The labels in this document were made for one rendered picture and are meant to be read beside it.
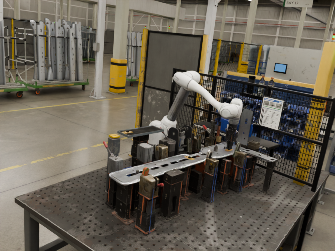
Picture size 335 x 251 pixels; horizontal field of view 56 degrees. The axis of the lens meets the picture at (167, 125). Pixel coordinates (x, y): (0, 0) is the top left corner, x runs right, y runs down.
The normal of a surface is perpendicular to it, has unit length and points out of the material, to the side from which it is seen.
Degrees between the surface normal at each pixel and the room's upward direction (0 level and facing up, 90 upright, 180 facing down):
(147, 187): 90
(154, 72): 91
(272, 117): 90
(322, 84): 87
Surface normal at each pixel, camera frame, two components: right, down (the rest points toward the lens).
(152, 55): -0.63, 0.15
